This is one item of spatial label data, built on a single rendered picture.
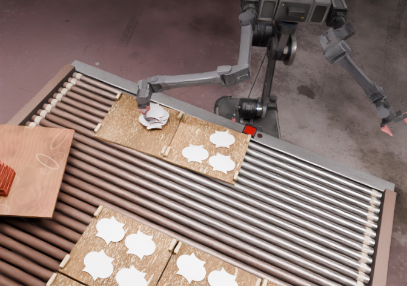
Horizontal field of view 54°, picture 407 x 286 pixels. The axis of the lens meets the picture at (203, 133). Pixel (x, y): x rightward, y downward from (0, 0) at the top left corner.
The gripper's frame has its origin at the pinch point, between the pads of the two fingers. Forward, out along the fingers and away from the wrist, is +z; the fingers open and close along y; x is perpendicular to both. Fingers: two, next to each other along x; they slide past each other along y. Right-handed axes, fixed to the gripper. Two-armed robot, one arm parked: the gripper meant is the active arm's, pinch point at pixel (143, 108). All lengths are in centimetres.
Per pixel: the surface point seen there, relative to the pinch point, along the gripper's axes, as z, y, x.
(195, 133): 12.5, 8.5, 29.0
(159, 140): 12.3, 12.8, 8.2
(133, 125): 12.2, 2.1, -6.1
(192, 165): 12.4, 29.9, 25.0
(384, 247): 11, 82, 115
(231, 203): 14, 53, 44
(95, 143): 13.8, 13.1, -26.8
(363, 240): 15, 77, 108
